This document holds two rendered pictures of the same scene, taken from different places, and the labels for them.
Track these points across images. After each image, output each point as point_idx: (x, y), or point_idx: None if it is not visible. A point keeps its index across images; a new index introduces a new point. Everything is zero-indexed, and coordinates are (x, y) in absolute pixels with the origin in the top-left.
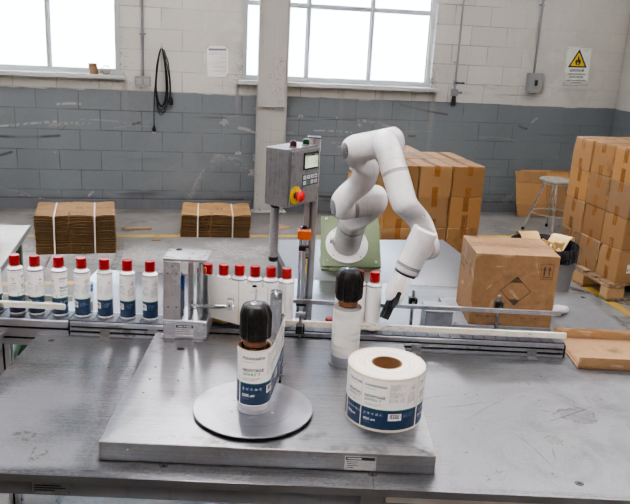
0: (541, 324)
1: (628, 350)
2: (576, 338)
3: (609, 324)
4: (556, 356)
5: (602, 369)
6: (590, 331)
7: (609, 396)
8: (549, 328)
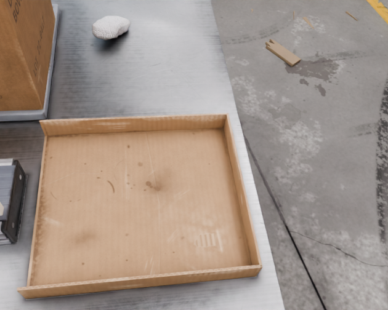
0: (20, 106)
1: (192, 177)
2: (95, 136)
3: (193, 66)
4: None
5: (90, 292)
6: (124, 122)
7: None
8: (40, 112)
